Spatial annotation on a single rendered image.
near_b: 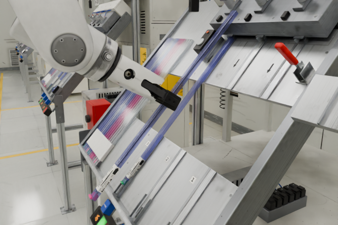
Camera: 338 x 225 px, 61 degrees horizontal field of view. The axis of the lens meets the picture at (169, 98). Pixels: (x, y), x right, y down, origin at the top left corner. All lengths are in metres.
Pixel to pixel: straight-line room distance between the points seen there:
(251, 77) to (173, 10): 1.41
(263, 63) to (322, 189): 0.55
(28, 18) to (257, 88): 0.46
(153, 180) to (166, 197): 0.07
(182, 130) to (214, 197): 1.66
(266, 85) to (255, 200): 0.24
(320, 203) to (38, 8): 0.91
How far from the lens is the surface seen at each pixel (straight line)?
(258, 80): 0.67
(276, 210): 0.89
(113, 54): 0.51
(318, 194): 1.08
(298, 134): 0.57
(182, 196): 0.62
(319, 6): 0.66
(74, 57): 0.42
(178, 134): 2.20
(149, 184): 0.70
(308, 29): 0.65
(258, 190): 0.54
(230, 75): 0.74
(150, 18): 1.95
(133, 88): 0.52
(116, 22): 1.87
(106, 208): 0.77
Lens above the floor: 1.13
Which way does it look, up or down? 14 degrees down
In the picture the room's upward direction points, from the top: straight up
